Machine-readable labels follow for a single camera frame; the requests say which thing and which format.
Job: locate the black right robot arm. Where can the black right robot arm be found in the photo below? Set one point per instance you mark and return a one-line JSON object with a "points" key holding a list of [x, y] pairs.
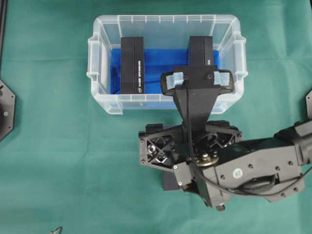
{"points": [[217, 163]]}

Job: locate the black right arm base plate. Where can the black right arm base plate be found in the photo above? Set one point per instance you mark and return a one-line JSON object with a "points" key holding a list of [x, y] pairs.
{"points": [[309, 104]]}

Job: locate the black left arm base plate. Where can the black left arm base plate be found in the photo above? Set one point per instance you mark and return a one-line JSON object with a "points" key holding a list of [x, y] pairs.
{"points": [[7, 110]]}

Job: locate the blue cloth liner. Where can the blue cloth liner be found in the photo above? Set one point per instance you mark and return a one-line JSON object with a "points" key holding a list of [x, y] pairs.
{"points": [[156, 61]]}

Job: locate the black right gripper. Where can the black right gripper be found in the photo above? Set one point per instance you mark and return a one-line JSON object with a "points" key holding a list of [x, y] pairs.
{"points": [[162, 147]]}

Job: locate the black frame bar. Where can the black frame bar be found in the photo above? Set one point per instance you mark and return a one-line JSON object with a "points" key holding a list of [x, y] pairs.
{"points": [[3, 7]]}

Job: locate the black box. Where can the black box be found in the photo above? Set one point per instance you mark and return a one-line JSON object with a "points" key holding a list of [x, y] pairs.
{"points": [[170, 183], [132, 65], [200, 51]]}

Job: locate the clear plastic storage bin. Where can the clear plastic storage bin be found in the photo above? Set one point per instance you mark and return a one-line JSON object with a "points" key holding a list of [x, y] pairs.
{"points": [[163, 32]]}

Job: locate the small black tip bottom edge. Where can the small black tip bottom edge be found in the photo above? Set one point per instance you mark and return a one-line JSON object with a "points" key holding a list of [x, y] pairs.
{"points": [[57, 230]]}

